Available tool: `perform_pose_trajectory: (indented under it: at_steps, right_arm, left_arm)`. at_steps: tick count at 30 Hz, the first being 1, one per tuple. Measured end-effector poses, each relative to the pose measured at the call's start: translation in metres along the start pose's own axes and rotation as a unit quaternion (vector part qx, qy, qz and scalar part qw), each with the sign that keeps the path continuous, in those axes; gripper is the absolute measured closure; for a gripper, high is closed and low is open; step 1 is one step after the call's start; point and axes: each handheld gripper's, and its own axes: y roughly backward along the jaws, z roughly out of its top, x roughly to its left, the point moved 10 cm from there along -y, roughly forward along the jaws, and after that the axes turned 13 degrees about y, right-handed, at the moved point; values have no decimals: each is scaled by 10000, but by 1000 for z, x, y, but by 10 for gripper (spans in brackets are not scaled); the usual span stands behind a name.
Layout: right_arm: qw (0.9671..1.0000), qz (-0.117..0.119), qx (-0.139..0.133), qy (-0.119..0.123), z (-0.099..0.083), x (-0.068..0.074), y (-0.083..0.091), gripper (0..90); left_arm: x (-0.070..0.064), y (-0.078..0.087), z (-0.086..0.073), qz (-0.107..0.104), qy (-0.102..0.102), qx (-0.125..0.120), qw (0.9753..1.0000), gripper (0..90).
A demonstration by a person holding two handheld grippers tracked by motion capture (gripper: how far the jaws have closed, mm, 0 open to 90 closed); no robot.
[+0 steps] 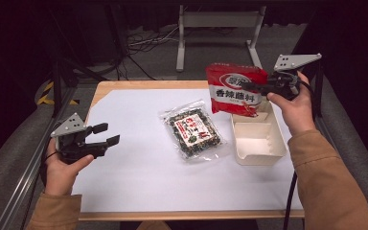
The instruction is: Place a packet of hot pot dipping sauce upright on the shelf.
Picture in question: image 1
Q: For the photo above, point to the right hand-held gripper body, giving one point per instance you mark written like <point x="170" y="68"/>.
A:
<point x="284" y="84"/>

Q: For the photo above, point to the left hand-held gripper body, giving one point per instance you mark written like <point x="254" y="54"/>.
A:
<point x="72" y="140"/>

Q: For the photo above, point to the red seasoning packet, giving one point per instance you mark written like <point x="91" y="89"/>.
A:
<point x="223" y="99"/>

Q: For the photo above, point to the cream divided storage box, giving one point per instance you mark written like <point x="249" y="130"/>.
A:
<point x="255" y="150"/>

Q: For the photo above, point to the clear bag of dried seaweed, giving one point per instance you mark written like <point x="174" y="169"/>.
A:
<point x="191" y="131"/>

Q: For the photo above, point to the person's right hand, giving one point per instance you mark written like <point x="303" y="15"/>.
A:
<point x="295" y="111"/>

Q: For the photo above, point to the person's left hand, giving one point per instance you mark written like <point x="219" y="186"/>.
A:
<point x="60" y="177"/>

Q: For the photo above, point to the white table sheet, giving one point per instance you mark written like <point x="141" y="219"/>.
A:
<point x="134" y="179"/>

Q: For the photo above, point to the black metal stand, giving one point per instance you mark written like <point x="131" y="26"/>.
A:
<point x="56" y="96"/>

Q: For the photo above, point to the yellow black hazard tape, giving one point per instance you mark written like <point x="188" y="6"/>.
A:
<point x="45" y="93"/>

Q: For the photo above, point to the white metal stand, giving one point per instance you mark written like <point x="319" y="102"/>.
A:
<point x="217" y="19"/>

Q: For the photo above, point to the aluminium frame rail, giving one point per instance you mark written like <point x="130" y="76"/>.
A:
<point x="22" y="188"/>

